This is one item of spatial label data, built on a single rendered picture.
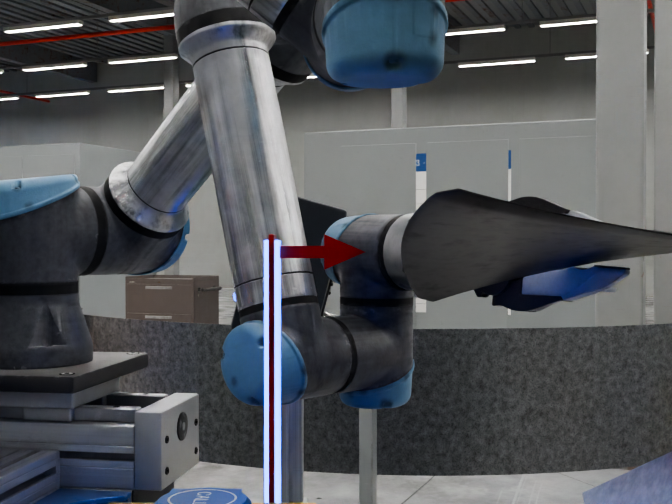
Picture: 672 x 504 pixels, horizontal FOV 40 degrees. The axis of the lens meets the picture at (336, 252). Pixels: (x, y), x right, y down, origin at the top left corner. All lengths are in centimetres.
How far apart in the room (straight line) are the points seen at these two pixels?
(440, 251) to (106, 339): 240
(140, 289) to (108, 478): 655
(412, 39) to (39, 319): 70
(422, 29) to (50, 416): 73
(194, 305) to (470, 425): 505
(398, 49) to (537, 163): 629
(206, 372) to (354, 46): 220
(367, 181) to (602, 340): 465
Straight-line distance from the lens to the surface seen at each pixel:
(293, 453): 117
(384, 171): 711
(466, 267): 69
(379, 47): 55
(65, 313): 116
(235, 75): 88
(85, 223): 118
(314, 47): 69
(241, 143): 86
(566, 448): 268
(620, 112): 506
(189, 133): 111
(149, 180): 117
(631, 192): 502
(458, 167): 695
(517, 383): 259
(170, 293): 751
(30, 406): 114
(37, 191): 115
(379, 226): 90
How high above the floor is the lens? 119
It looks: 1 degrees down
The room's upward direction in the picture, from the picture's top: straight up
